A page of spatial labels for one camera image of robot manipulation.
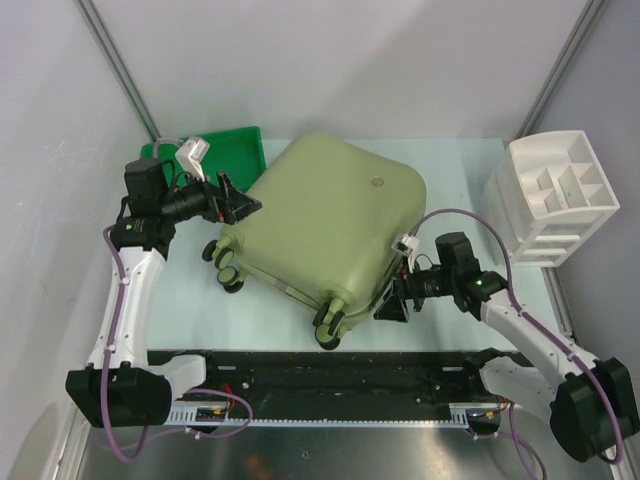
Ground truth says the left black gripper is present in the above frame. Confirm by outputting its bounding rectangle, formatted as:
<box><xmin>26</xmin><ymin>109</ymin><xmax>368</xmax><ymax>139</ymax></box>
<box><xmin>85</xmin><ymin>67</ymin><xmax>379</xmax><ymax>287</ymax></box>
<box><xmin>159</xmin><ymin>164</ymin><xmax>261</xmax><ymax>226</ymax></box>

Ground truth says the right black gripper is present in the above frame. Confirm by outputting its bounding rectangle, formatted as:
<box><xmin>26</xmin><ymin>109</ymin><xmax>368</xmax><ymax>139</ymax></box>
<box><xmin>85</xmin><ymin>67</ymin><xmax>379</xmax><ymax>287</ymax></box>
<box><xmin>373</xmin><ymin>255</ymin><xmax>455</xmax><ymax>324</ymax></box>

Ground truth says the olive green hard-shell suitcase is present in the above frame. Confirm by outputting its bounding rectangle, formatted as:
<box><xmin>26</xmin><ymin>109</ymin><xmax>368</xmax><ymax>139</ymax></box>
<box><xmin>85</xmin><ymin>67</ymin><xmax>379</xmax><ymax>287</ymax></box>
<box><xmin>202</xmin><ymin>133</ymin><xmax>427</xmax><ymax>350</ymax></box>

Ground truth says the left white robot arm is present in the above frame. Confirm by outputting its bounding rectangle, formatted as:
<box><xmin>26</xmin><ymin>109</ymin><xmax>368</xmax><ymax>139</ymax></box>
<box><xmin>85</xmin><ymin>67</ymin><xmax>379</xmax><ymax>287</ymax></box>
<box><xmin>65</xmin><ymin>158</ymin><xmax>262</xmax><ymax>428</ymax></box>

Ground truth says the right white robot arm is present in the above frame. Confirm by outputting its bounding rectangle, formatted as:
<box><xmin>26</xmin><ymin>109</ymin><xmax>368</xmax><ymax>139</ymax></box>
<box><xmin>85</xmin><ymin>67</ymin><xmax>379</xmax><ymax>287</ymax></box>
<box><xmin>374</xmin><ymin>232</ymin><xmax>639</xmax><ymax>462</ymax></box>

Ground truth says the green plastic tray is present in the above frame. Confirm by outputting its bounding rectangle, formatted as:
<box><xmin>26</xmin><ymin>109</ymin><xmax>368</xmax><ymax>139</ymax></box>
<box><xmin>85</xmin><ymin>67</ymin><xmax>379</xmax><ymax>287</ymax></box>
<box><xmin>139</xmin><ymin>126</ymin><xmax>266</xmax><ymax>193</ymax></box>

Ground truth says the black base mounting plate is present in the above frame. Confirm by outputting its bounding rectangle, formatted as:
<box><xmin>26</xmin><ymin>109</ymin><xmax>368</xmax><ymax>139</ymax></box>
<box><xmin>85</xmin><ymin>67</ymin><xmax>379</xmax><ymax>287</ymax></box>
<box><xmin>179</xmin><ymin>350</ymin><xmax>506</xmax><ymax>425</ymax></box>

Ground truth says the white plastic drawer organizer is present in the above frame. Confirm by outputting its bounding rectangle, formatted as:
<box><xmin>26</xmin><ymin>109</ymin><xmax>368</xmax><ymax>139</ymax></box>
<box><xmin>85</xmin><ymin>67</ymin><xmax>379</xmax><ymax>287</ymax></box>
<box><xmin>481</xmin><ymin>130</ymin><xmax>620</xmax><ymax>268</ymax></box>

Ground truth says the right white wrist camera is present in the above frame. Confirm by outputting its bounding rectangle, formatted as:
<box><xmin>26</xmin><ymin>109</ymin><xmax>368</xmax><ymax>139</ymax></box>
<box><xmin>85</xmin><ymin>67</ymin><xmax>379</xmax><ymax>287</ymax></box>
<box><xmin>392</xmin><ymin>233</ymin><xmax>420</xmax><ymax>273</ymax></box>

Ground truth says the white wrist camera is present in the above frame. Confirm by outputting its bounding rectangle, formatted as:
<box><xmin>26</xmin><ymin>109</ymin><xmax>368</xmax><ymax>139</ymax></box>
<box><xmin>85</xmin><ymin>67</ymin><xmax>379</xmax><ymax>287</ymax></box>
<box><xmin>175</xmin><ymin>136</ymin><xmax>210</xmax><ymax>181</ymax></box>
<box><xmin>392</xmin><ymin>233</ymin><xmax>420</xmax><ymax>273</ymax></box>

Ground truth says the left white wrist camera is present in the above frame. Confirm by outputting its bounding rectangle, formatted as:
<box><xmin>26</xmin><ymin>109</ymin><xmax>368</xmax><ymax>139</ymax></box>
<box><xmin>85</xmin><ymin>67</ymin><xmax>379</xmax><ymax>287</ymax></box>
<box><xmin>175</xmin><ymin>136</ymin><xmax>210</xmax><ymax>181</ymax></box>

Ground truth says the white slotted cable duct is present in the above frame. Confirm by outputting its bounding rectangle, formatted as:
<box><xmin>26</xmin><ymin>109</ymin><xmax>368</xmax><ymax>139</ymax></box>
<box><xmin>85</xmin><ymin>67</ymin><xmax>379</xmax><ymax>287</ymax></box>
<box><xmin>164</xmin><ymin>402</ymin><xmax>511</xmax><ymax>429</ymax></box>

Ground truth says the left aluminium frame post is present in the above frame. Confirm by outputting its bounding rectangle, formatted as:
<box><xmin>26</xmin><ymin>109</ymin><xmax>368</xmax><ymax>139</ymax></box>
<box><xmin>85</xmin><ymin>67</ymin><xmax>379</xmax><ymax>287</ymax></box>
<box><xmin>74</xmin><ymin>0</ymin><xmax>160</xmax><ymax>141</ymax></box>

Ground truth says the aluminium frame post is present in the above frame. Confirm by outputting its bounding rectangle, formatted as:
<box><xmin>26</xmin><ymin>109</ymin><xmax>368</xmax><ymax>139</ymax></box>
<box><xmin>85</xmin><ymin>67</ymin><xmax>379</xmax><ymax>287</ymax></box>
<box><xmin>515</xmin><ymin>0</ymin><xmax>611</xmax><ymax>139</ymax></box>
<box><xmin>74</xmin><ymin>0</ymin><xmax>160</xmax><ymax>141</ymax></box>

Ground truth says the right aluminium frame post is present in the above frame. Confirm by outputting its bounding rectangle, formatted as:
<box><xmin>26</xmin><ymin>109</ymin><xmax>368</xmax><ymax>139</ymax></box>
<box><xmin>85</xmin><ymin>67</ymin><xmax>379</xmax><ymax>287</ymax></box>
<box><xmin>515</xmin><ymin>0</ymin><xmax>611</xmax><ymax>139</ymax></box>

